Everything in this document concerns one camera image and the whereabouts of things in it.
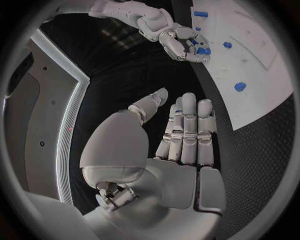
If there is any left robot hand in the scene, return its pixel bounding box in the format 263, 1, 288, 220
79, 87, 227, 240

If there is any blue gear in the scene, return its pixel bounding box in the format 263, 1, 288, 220
195, 47, 212, 56

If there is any blue block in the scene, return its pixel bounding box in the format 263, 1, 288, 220
233, 81, 248, 93

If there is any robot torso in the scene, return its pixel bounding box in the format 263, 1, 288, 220
3, 27, 92, 206

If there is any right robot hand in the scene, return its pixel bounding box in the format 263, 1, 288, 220
158, 26, 212, 63

